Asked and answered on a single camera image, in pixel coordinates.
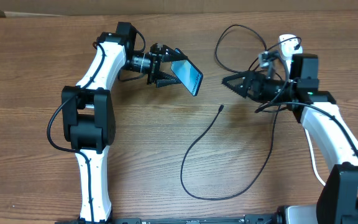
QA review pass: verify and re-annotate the black Samsung Galaxy smartphone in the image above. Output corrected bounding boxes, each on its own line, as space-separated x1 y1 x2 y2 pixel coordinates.
170 59 203 96

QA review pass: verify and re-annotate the white USB wall charger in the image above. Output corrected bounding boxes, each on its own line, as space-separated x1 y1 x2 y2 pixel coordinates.
278 34 303 60

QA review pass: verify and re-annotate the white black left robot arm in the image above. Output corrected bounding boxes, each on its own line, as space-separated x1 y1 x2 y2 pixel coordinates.
61 22 187 223

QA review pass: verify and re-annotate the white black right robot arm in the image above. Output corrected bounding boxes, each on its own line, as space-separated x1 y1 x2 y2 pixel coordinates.
222 52 358 223

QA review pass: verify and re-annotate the black USB charging cable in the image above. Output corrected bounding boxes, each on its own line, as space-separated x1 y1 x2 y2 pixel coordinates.
180 24 303 201

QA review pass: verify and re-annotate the brown cardboard backdrop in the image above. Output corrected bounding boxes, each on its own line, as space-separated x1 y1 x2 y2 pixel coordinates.
0 0 358 17

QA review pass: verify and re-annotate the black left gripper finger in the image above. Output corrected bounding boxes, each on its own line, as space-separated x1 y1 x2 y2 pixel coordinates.
162 46 188 62
155 72 181 88

